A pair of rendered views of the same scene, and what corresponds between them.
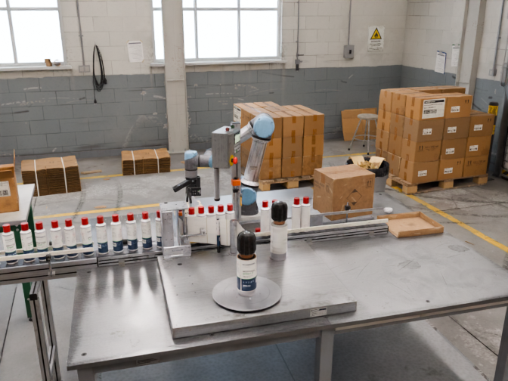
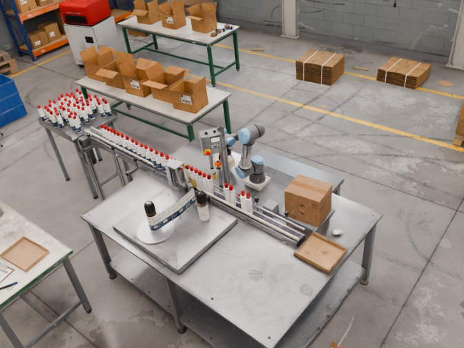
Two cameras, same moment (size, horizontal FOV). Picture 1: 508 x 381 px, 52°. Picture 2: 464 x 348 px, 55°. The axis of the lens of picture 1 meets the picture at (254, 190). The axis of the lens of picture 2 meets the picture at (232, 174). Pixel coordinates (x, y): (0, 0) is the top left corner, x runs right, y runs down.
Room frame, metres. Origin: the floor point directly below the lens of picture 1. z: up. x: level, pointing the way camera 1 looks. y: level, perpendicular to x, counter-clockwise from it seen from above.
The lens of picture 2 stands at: (1.29, -2.61, 3.40)
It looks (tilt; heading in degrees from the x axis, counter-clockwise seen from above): 37 degrees down; 60
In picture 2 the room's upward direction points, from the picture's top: 7 degrees counter-clockwise
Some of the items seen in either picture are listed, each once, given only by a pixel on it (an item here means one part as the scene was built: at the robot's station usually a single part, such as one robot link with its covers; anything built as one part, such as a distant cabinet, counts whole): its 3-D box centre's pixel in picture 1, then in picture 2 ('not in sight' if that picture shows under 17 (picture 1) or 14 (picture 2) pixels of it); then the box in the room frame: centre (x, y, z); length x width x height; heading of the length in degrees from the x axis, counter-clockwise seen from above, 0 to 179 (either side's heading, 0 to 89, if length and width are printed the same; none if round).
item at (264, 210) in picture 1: (264, 218); (227, 192); (2.70, -0.06, 0.98); 0.05 x 0.05 x 0.20
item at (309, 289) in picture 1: (249, 281); (174, 224); (2.21, 0.02, 0.86); 0.80 x 0.67 x 0.05; 105
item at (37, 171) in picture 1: (51, 175); (320, 67); (6.14, 2.49, 0.16); 0.65 x 0.54 x 0.32; 112
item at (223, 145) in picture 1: (226, 147); (211, 141); (2.73, 0.15, 1.38); 0.17 x 0.10 x 0.19; 160
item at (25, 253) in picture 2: not in sight; (25, 253); (1.10, 0.55, 0.82); 0.34 x 0.24 x 0.03; 113
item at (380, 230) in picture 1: (250, 240); (221, 200); (2.68, 0.02, 0.85); 1.65 x 0.11 x 0.05; 105
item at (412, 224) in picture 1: (409, 224); (320, 251); (2.93, -0.94, 0.85); 0.30 x 0.26 x 0.04; 105
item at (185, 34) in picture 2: not in sight; (179, 46); (4.65, 4.53, 0.39); 2.20 x 0.80 x 0.78; 108
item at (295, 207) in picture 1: (295, 215); (244, 201); (2.75, -0.24, 0.98); 0.05 x 0.05 x 0.20
